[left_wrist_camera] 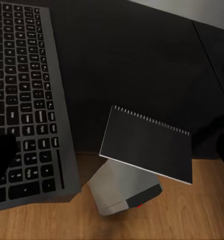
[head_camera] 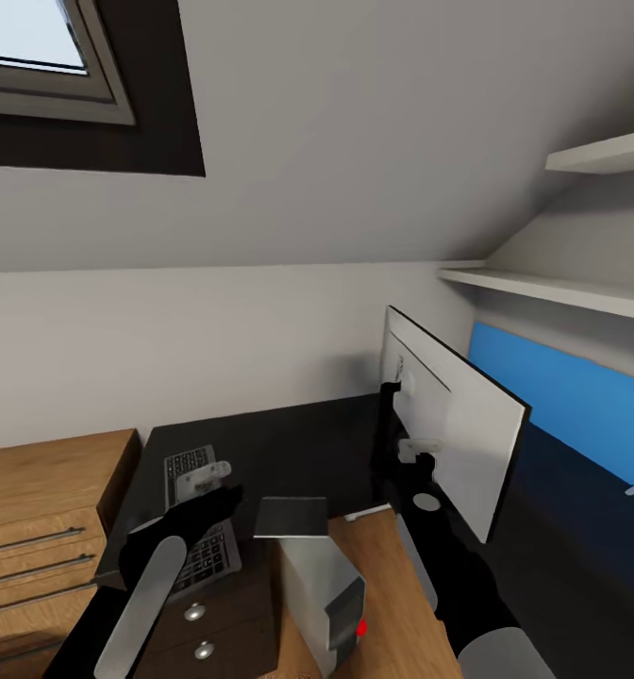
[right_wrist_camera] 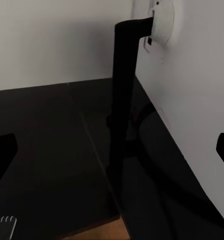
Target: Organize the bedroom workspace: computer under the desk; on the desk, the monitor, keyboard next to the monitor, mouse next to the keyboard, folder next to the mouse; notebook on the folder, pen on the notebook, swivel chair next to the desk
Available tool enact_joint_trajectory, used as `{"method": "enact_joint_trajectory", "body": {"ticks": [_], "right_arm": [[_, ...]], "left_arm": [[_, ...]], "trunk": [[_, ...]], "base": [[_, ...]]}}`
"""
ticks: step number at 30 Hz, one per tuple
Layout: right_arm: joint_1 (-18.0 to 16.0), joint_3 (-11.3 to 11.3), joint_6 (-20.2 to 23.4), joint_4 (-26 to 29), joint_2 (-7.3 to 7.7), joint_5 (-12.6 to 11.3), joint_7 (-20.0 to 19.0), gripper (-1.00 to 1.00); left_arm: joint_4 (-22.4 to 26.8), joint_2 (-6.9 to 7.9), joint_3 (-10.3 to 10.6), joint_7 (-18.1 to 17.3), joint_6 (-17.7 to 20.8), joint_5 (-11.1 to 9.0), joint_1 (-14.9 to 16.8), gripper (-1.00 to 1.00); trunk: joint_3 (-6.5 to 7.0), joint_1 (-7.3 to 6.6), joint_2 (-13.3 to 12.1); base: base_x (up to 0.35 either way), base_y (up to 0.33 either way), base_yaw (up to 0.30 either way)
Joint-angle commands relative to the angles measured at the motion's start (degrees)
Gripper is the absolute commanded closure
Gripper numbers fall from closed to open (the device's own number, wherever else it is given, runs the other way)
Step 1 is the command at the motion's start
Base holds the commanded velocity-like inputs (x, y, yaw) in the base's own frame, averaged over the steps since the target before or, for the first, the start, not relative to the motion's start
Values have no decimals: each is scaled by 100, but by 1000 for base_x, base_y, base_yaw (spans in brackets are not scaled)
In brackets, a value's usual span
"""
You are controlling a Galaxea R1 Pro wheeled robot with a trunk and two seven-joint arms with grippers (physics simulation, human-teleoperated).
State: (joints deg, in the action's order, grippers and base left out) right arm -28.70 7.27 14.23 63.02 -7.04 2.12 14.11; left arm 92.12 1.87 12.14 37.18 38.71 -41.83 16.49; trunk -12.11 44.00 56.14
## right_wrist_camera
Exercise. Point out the notebook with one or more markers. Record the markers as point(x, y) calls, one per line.
point(7, 226)

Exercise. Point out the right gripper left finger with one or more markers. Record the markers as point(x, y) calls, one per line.
point(8, 150)

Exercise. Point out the desk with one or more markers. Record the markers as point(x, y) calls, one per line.
point(65, 180)

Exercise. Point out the monitor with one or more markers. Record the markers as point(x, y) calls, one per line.
point(175, 48)

